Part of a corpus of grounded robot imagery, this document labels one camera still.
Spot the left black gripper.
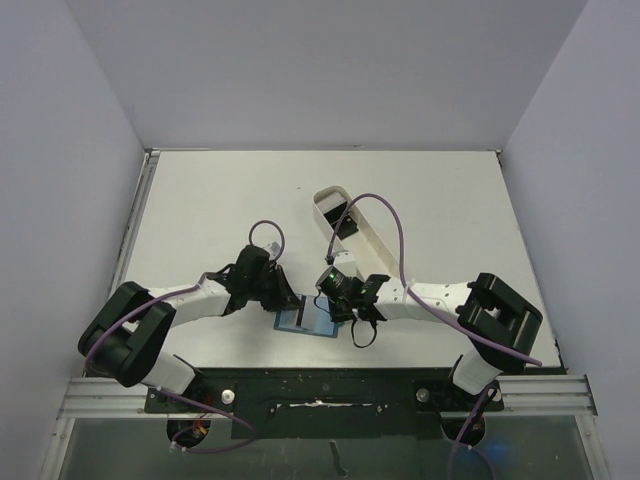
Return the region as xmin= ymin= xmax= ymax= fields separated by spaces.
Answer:
xmin=247 ymin=264 xmax=302 ymax=312

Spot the grey magnetic stripe card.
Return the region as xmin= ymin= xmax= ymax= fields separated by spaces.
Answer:
xmin=297 ymin=295 xmax=334 ymax=334

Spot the blue leather card holder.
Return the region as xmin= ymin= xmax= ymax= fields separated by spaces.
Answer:
xmin=274 ymin=295 xmax=339 ymax=338

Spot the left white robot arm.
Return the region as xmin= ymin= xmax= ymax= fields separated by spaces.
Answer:
xmin=78 ymin=245 xmax=303 ymax=411

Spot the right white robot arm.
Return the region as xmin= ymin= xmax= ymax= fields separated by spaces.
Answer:
xmin=316 ymin=266 xmax=543 ymax=409

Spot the black card in tray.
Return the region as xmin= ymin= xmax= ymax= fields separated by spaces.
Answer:
xmin=323 ymin=204 xmax=358 ymax=240

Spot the white oblong tray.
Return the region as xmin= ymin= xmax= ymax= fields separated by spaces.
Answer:
xmin=312 ymin=186 xmax=399 ymax=280

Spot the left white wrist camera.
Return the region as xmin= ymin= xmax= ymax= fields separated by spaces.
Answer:
xmin=263 ymin=242 xmax=283 ymax=260

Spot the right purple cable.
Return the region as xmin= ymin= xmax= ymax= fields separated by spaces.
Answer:
xmin=325 ymin=193 xmax=544 ymax=480

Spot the purple cable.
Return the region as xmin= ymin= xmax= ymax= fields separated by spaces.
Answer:
xmin=84 ymin=219 xmax=286 ymax=454
xmin=325 ymin=193 xmax=544 ymax=480

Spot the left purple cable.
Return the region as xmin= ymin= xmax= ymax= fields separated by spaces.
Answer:
xmin=84 ymin=219 xmax=286 ymax=454

